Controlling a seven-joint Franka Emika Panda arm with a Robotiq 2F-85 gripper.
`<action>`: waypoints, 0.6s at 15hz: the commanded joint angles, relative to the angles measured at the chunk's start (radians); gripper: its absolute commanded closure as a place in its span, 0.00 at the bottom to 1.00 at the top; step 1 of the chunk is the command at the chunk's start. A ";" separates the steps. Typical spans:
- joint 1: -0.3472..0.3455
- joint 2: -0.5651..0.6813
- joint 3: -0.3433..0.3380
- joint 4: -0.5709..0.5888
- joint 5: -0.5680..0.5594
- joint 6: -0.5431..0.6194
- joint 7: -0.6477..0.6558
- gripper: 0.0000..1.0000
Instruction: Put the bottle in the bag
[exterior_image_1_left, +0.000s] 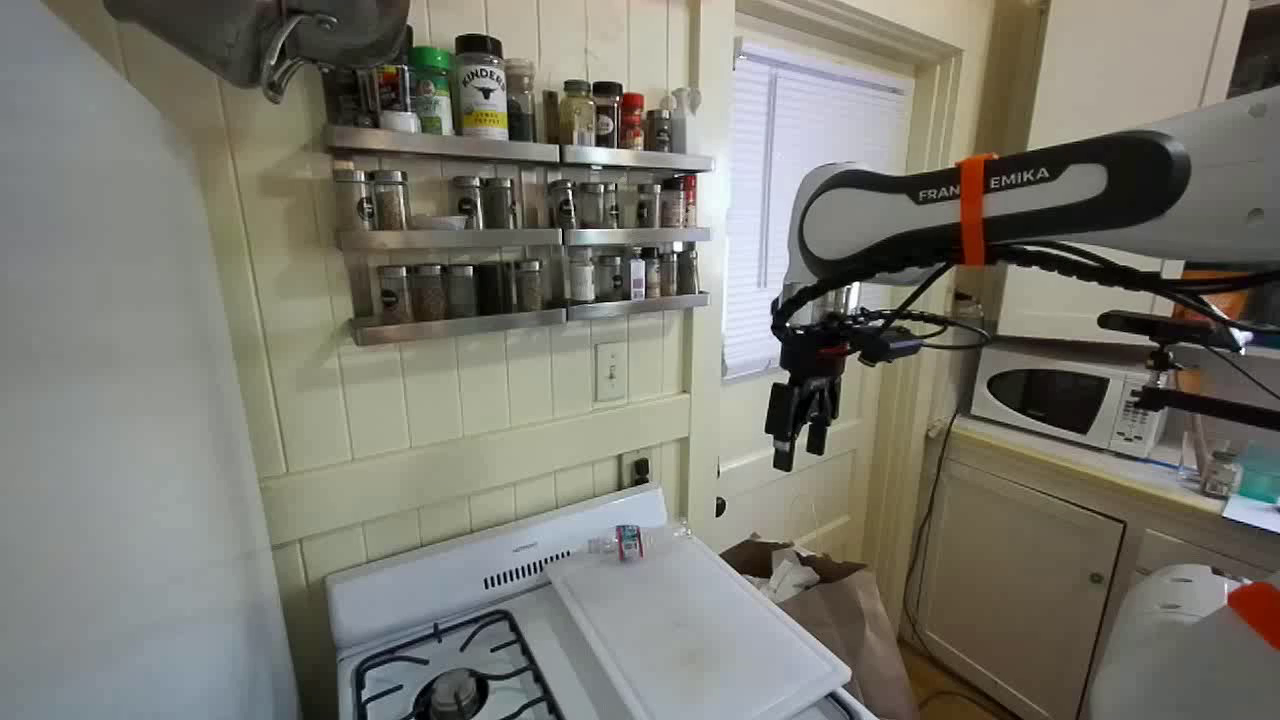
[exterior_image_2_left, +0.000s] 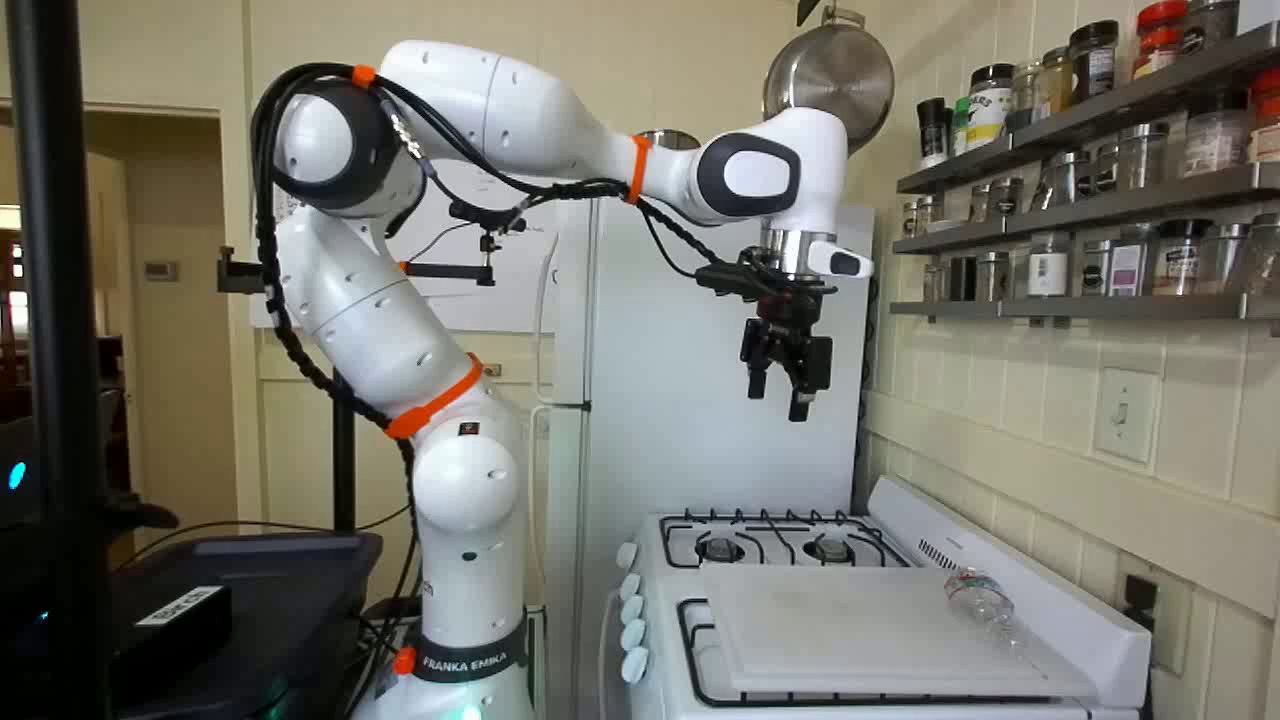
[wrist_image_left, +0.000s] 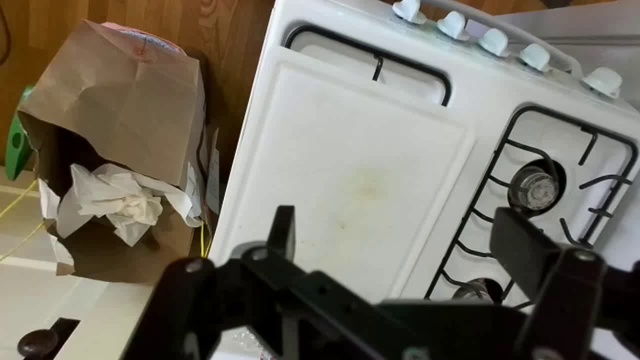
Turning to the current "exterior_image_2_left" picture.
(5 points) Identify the red lid spice jar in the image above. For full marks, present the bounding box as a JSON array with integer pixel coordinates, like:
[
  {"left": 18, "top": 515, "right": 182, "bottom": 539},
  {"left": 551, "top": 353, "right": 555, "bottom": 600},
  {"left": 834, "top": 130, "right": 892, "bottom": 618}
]
[{"left": 1133, "top": 0, "right": 1188, "bottom": 81}]

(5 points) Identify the white gas stove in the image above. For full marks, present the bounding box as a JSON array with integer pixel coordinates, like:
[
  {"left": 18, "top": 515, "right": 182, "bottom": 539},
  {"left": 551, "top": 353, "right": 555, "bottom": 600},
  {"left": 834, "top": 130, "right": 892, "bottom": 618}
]
[{"left": 609, "top": 471, "right": 1155, "bottom": 720}]

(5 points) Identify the black box with white label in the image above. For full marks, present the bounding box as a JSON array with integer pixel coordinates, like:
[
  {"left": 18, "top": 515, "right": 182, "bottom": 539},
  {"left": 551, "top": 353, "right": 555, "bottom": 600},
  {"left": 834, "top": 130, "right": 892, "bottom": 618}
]
[{"left": 108, "top": 580, "right": 237, "bottom": 703}]

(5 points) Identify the thick black pole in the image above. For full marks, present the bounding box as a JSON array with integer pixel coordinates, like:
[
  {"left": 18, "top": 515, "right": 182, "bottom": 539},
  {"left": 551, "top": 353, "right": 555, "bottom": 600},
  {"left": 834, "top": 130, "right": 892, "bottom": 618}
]
[{"left": 0, "top": 0, "right": 117, "bottom": 720}]

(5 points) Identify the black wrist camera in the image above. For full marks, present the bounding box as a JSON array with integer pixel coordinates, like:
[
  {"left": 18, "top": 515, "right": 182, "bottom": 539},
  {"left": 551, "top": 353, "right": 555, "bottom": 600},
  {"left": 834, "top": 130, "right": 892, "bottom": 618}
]
[{"left": 689, "top": 256, "right": 785, "bottom": 305}]

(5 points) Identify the white refrigerator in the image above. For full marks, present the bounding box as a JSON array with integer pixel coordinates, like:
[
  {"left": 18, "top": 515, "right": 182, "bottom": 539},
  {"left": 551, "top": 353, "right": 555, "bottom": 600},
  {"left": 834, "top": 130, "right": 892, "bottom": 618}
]
[{"left": 535, "top": 197, "right": 880, "bottom": 720}]

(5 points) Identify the white label spice jar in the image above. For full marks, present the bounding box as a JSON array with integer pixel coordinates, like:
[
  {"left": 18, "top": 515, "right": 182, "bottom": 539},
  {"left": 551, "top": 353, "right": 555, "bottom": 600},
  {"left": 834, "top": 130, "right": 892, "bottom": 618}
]
[{"left": 1025, "top": 231, "right": 1074, "bottom": 305}]

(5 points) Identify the brown spice jar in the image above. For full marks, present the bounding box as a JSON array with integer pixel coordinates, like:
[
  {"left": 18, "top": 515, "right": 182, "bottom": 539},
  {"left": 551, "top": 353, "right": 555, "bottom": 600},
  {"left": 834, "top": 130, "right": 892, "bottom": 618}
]
[{"left": 1034, "top": 43, "right": 1080, "bottom": 123}]

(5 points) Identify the dark spice jar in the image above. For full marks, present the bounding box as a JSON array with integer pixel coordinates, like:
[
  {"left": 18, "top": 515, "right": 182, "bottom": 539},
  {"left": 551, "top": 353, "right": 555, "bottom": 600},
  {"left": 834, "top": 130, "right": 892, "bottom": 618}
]
[{"left": 913, "top": 93, "right": 952, "bottom": 173}]

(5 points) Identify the black cart top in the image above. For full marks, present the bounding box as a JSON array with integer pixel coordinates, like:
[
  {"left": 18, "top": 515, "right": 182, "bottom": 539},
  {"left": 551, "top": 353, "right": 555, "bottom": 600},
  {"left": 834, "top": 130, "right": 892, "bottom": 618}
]
[{"left": 108, "top": 529, "right": 389, "bottom": 720}]

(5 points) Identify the black lid spice jar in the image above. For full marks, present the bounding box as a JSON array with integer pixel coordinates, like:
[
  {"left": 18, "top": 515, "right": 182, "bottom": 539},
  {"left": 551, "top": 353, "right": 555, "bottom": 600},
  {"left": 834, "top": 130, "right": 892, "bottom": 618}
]
[{"left": 1069, "top": 18, "right": 1124, "bottom": 106}]

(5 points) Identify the large hanging steel pan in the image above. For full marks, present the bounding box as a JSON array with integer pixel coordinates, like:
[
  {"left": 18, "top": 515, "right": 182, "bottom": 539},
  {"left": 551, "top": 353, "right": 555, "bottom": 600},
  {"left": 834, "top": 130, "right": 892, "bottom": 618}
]
[{"left": 762, "top": 9, "right": 902, "bottom": 151}]

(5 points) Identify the black camera stand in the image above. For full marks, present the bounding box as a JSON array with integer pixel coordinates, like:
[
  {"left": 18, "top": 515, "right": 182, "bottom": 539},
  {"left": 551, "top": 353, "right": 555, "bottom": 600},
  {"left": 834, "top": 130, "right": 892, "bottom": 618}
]
[{"left": 212, "top": 245, "right": 502, "bottom": 535}]

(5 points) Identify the black wall outlet plug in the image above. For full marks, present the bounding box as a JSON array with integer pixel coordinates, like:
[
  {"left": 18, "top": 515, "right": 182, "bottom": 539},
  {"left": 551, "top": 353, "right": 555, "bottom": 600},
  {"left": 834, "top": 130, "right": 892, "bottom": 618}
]
[{"left": 1121, "top": 571, "right": 1162, "bottom": 632}]

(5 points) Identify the white green label jar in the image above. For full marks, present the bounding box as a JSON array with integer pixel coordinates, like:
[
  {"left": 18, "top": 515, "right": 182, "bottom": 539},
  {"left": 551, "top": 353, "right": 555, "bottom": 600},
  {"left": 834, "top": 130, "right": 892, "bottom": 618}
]
[{"left": 962, "top": 59, "right": 1021, "bottom": 151}]

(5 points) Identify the grey spice shelf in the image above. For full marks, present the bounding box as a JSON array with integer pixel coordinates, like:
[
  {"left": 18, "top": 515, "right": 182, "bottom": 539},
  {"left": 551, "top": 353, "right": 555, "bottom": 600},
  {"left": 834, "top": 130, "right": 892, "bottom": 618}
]
[
  {"left": 883, "top": 291, "right": 1280, "bottom": 328},
  {"left": 887, "top": 162, "right": 1280, "bottom": 261},
  {"left": 892, "top": 24, "right": 1280, "bottom": 197}
]

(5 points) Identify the glass spice jar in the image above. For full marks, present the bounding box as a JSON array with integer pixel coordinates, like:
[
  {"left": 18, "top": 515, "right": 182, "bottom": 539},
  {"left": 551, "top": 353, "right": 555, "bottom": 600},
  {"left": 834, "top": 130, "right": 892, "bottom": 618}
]
[
  {"left": 1181, "top": 0, "right": 1243, "bottom": 55},
  {"left": 1153, "top": 216, "right": 1219, "bottom": 299},
  {"left": 1181, "top": 87, "right": 1257, "bottom": 181}
]

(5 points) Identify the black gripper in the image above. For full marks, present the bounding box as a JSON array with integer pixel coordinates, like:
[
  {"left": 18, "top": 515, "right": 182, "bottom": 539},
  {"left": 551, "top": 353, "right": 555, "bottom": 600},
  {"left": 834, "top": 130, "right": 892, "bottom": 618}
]
[{"left": 739, "top": 273, "right": 842, "bottom": 423}]

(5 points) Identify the clear plastic bottle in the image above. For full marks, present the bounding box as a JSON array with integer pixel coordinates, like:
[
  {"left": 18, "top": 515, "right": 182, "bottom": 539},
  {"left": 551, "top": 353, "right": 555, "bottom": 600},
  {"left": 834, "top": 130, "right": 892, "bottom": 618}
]
[{"left": 941, "top": 570, "right": 1025, "bottom": 640}]

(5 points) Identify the white wall switch plate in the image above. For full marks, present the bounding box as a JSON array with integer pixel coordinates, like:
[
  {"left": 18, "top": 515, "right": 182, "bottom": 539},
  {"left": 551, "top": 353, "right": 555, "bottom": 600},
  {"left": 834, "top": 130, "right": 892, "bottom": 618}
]
[{"left": 1094, "top": 363, "right": 1164, "bottom": 471}]

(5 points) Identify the purple label spice jar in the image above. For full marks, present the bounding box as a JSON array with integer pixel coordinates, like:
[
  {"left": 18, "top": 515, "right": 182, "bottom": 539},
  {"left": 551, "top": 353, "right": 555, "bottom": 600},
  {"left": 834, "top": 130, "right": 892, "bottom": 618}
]
[{"left": 1104, "top": 226, "right": 1155, "bottom": 299}]

